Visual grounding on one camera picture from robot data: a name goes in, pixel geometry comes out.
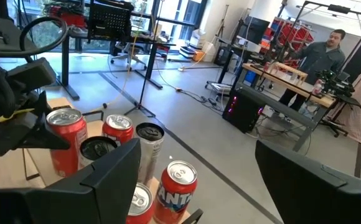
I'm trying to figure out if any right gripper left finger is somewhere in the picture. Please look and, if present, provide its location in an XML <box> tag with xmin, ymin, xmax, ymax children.
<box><xmin>0</xmin><ymin>138</ymin><xmax>142</xmax><ymax>224</ymax></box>

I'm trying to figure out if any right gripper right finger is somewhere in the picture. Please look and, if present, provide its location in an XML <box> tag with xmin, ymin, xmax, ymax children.
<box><xmin>255</xmin><ymin>139</ymin><xmax>361</xmax><ymax>224</ymax></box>

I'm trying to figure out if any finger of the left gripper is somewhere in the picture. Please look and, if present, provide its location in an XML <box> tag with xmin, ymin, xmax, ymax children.
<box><xmin>0</xmin><ymin>111</ymin><xmax>72</xmax><ymax>157</ymax></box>

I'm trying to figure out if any red Fanta can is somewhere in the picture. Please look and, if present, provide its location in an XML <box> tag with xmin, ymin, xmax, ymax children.
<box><xmin>152</xmin><ymin>160</ymin><xmax>199</xmax><ymax>224</ymax></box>
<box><xmin>101</xmin><ymin>114</ymin><xmax>134</xmax><ymax>147</ymax></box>
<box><xmin>45</xmin><ymin>107</ymin><xmax>88</xmax><ymax>178</ymax></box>
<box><xmin>124</xmin><ymin>182</ymin><xmax>156</xmax><ymax>224</ymax></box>

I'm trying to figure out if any small wooden shelf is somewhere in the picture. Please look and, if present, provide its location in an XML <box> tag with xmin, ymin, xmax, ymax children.
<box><xmin>268</xmin><ymin>61</ymin><xmax>309</xmax><ymax>83</ymax></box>

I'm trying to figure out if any black desk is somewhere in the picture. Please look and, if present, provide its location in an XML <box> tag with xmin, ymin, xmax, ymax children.
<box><xmin>55</xmin><ymin>27</ymin><xmax>177</xmax><ymax>101</ymax></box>

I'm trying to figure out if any grey office chair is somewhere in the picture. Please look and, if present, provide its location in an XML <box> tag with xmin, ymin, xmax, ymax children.
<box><xmin>110</xmin><ymin>41</ymin><xmax>148</xmax><ymax>72</ymax></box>

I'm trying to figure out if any black pegboard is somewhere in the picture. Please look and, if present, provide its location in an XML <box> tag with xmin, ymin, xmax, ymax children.
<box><xmin>87</xmin><ymin>0</ymin><xmax>135</xmax><ymax>44</ymax></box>

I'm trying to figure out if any black tripod stand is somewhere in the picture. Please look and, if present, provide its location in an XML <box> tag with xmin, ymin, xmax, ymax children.
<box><xmin>123</xmin><ymin>0</ymin><xmax>176</xmax><ymax>118</ymax></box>

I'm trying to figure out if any wooden workstation table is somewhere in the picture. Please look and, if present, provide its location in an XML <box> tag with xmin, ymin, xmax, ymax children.
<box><xmin>241</xmin><ymin>62</ymin><xmax>337</xmax><ymax>109</ymax></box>

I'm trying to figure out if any black computer tower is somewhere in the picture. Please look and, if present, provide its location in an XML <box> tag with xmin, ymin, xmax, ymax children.
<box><xmin>222</xmin><ymin>88</ymin><xmax>265</xmax><ymax>134</ymax></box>

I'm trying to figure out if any person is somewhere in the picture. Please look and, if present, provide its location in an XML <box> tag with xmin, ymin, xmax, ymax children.
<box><xmin>278</xmin><ymin>29</ymin><xmax>347</xmax><ymax>112</ymax></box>

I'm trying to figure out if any red bin rack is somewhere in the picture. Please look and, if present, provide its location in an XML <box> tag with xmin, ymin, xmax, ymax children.
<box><xmin>261</xmin><ymin>17</ymin><xmax>312</xmax><ymax>63</ymax></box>

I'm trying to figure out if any black monitor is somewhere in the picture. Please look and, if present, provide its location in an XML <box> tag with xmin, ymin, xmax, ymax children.
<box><xmin>237</xmin><ymin>16</ymin><xmax>271</xmax><ymax>45</ymax></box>

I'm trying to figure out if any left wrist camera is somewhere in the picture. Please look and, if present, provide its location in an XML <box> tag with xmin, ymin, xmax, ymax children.
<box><xmin>6</xmin><ymin>57</ymin><xmax>57</xmax><ymax>93</ymax></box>

